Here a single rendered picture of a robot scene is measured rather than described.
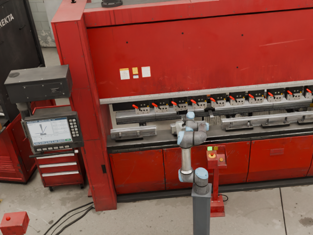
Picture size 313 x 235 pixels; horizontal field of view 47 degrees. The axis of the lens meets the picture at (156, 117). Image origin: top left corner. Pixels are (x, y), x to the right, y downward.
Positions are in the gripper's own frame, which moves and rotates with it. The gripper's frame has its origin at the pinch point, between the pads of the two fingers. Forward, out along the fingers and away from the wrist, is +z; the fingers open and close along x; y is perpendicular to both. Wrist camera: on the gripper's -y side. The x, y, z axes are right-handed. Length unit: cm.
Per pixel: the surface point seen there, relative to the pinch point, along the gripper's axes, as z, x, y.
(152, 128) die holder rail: 17.4, 33.4, 8.3
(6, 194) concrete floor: 123, 221, -21
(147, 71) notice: -37, 33, 52
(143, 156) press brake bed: 33, 47, -18
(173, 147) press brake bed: 23.9, 13.3, -15.2
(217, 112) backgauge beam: 29, -46, 18
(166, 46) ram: -57, 14, 65
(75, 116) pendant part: -59, 105, 9
